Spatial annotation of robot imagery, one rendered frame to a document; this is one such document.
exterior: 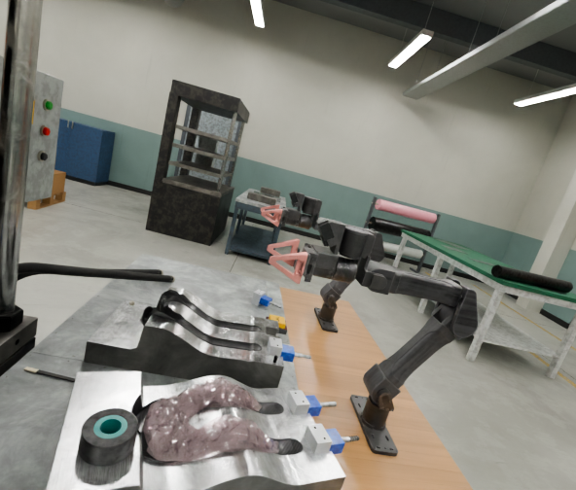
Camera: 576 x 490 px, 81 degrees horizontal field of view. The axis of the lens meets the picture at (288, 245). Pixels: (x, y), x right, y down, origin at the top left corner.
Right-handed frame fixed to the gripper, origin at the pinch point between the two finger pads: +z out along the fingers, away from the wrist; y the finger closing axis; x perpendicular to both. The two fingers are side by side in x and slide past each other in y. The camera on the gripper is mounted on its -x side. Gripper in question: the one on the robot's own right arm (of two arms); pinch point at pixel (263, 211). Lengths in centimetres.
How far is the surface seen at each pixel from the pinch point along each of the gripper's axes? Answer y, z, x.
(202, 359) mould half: 54, 10, 33
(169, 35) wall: -633, 214, -201
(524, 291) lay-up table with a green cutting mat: -146, -273, 38
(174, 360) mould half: 54, 17, 35
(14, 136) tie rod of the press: 45, 63, -10
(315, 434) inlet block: 76, -16, 32
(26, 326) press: 40, 60, 41
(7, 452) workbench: 81, 39, 40
